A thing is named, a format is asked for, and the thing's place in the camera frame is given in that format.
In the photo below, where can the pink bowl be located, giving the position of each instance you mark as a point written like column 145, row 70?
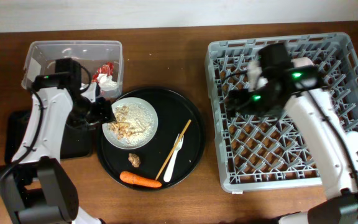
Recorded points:
column 302, row 64

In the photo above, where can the grey plate with food scraps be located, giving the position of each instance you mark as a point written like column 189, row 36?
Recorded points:
column 135, row 125

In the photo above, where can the black rectangular tray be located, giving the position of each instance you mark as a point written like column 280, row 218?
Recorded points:
column 76, row 142

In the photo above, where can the red and white wrapper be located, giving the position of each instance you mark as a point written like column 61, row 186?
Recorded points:
column 104, row 77

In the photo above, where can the clear plastic bin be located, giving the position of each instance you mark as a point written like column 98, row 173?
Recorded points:
column 91, row 54

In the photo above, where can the brown walnut piece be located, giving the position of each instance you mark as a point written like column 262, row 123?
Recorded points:
column 134, row 160

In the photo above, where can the orange carrot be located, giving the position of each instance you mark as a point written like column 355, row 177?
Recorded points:
column 134, row 179

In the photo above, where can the grey dishwasher rack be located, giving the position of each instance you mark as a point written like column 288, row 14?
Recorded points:
column 269, row 153

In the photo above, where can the light blue plastic cup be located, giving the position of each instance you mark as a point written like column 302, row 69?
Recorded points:
column 352, row 141

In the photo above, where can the wooden chopstick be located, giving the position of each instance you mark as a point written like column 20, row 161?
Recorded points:
column 173, row 149

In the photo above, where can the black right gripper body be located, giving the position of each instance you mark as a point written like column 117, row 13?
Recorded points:
column 264, row 100

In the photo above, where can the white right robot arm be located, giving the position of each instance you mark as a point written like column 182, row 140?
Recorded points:
column 278, row 83

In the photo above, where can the round black tray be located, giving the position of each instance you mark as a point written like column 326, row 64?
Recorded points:
column 173, row 111

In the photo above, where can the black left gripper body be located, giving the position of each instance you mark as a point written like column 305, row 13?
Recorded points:
column 87, row 112

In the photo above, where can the white plastic fork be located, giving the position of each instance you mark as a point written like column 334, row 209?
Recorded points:
column 169, row 170

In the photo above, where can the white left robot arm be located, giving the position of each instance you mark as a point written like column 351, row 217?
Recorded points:
column 34, row 186

